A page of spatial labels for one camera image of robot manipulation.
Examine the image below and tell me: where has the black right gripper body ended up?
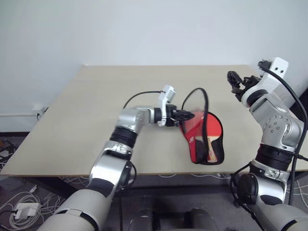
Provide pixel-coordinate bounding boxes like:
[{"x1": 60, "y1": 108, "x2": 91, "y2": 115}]
[{"x1": 241, "y1": 75, "x2": 262, "y2": 91}]

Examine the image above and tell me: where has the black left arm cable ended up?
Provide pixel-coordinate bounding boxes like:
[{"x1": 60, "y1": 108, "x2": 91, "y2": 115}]
[{"x1": 123, "y1": 90, "x2": 162, "y2": 109}]

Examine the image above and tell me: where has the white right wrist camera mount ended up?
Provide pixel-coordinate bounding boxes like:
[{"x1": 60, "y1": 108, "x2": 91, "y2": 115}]
[{"x1": 241, "y1": 57, "x2": 295, "y2": 106}]

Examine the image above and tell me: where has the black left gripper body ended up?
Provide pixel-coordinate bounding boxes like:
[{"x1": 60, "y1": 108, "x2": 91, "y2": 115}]
[{"x1": 166, "y1": 104, "x2": 180, "y2": 127}]

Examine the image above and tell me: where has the white wall socket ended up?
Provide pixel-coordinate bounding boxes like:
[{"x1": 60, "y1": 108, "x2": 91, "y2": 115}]
[{"x1": 32, "y1": 103, "x2": 50, "y2": 120}]

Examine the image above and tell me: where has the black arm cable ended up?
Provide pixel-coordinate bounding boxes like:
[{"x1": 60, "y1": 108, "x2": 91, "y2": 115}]
[
  {"x1": 257, "y1": 60, "x2": 308, "y2": 206},
  {"x1": 123, "y1": 90, "x2": 162, "y2": 109}
]

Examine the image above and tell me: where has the red and black paddle case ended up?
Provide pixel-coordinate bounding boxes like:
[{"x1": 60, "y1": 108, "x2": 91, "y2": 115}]
[{"x1": 179, "y1": 88, "x2": 226, "y2": 166}]

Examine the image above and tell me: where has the dark table frame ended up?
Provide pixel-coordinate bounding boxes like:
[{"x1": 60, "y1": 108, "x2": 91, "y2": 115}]
[{"x1": 24, "y1": 171, "x2": 308, "y2": 197}]

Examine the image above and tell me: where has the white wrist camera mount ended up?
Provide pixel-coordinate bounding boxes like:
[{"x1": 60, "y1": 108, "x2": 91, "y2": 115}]
[
  {"x1": 157, "y1": 85, "x2": 178, "y2": 128},
  {"x1": 241, "y1": 57, "x2": 295, "y2": 106}
]

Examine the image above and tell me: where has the red table tennis paddle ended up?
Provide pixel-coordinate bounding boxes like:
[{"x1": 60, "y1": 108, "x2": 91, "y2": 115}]
[{"x1": 192, "y1": 111, "x2": 223, "y2": 162}]

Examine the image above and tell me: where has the thin black shoulder cable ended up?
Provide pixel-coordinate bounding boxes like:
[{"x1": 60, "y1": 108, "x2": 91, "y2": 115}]
[
  {"x1": 230, "y1": 163, "x2": 265, "y2": 231},
  {"x1": 117, "y1": 160, "x2": 137, "y2": 231}
]

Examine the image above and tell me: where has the white power adapter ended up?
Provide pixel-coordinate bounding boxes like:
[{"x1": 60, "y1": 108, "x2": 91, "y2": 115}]
[{"x1": 15, "y1": 203, "x2": 40, "y2": 220}]

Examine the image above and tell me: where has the white wall cable duct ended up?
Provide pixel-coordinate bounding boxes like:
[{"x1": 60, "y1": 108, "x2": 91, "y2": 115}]
[{"x1": 0, "y1": 112, "x2": 37, "y2": 118}]

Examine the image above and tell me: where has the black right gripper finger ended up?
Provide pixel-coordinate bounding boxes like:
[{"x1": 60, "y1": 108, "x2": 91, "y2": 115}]
[
  {"x1": 227, "y1": 71, "x2": 243, "y2": 85},
  {"x1": 231, "y1": 85, "x2": 246, "y2": 101}
]

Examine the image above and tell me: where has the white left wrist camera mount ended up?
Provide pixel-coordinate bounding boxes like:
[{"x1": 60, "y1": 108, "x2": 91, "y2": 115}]
[{"x1": 157, "y1": 85, "x2": 178, "y2": 128}]

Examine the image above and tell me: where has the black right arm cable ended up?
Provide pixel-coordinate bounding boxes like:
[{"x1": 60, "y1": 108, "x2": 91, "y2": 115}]
[{"x1": 257, "y1": 60, "x2": 308, "y2": 206}]

